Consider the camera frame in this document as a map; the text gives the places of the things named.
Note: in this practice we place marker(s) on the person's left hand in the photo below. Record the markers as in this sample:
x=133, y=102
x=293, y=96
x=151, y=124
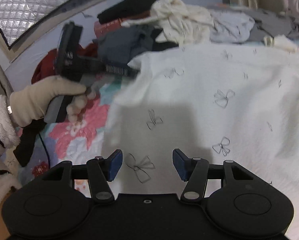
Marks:
x=32, y=102

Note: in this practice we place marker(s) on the red garment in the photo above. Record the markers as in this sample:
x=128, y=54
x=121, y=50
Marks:
x=47, y=65

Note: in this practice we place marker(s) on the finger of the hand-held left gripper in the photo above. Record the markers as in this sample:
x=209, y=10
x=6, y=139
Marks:
x=119, y=70

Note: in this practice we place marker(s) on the floral quilt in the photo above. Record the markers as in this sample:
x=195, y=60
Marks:
x=72, y=130

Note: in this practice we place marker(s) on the light grey garment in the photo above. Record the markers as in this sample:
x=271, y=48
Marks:
x=232, y=27

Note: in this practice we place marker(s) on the dark grey garment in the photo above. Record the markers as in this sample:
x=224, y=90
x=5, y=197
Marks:
x=119, y=45

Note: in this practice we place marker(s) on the black folded garment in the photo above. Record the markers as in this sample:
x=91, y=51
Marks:
x=129, y=5

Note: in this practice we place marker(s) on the cream bow-print garment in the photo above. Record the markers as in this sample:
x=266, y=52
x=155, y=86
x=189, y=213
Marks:
x=214, y=117
x=182, y=20

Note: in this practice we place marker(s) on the silver quilted window shade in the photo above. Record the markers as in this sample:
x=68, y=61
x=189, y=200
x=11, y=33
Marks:
x=39, y=2

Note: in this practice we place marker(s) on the mid grey garment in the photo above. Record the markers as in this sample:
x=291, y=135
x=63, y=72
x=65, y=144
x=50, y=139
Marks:
x=274, y=22

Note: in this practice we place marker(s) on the person's fuzzy white clothing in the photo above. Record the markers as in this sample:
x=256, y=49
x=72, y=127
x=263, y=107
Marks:
x=2, y=185

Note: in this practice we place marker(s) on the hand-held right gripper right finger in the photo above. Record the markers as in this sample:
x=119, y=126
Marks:
x=180, y=165

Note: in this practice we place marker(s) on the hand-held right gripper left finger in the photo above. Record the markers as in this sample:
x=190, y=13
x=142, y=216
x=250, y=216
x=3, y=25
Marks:
x=115, y=165

